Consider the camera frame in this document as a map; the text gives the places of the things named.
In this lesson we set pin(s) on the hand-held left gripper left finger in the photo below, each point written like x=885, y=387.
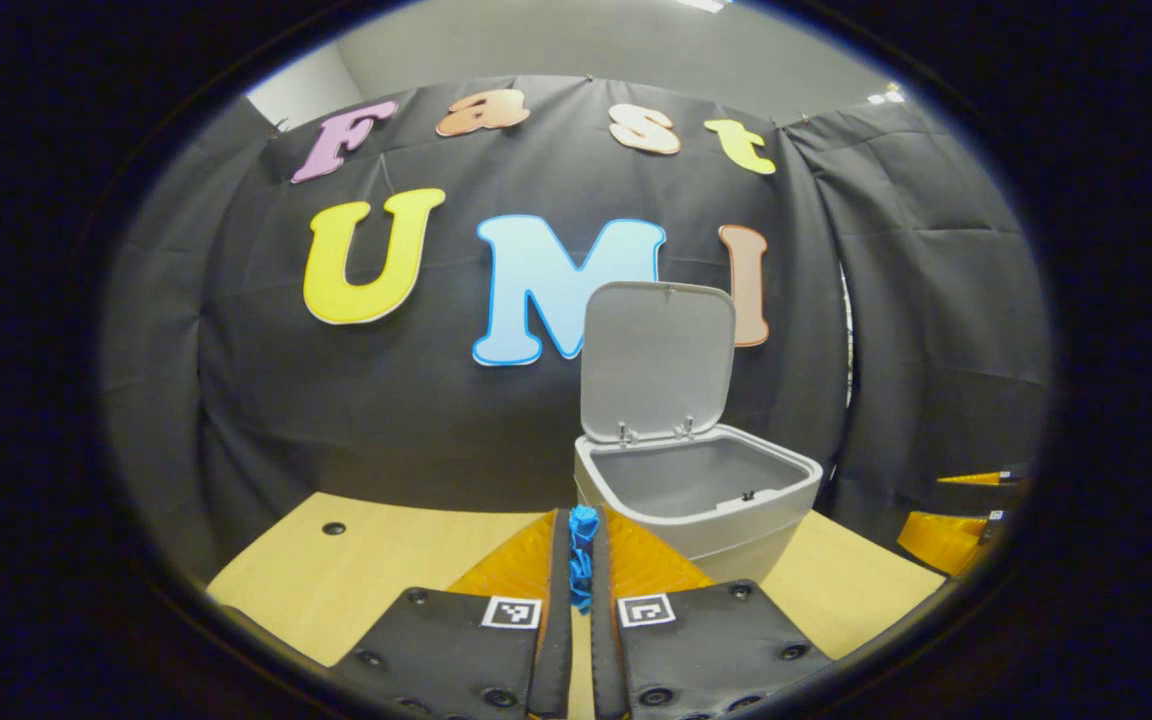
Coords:
x=556, y=620

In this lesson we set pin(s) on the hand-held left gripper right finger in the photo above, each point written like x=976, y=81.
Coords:
x=604, y=640

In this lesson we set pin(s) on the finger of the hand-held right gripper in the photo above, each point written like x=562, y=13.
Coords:
x=946, y=540
x=986, y=477

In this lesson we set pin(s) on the blue paper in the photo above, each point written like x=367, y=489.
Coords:
x=583, y=560

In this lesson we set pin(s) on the white desktop garbage bin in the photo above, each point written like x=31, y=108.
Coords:
x=656, y=360

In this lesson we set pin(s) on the wooden desktop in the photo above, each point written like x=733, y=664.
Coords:
x=376, y=570

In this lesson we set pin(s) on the black backdrop cloth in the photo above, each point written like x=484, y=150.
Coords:
x=386, y=420

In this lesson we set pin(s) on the ceiling light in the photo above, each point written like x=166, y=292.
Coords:
x=701, y=4

